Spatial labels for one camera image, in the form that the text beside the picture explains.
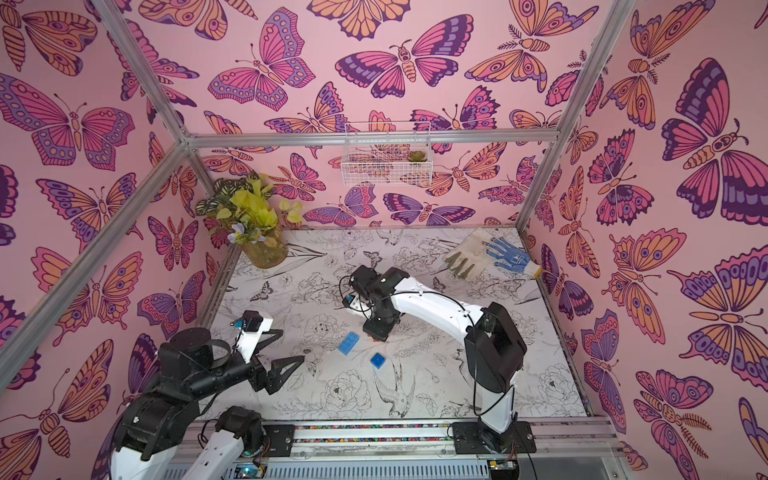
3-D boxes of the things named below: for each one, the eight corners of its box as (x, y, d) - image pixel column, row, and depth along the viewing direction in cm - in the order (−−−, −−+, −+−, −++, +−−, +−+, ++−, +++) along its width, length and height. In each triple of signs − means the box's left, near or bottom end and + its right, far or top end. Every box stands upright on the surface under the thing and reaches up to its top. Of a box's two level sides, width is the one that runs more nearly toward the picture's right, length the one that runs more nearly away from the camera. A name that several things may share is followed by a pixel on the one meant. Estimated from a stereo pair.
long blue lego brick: (337, 350, 91) (336, 348, 89) (350, 333, 95) (349, 330, 93) (347, 357, 90) (346, 354, 88) (360, 338, 93) (359, 336, 92)
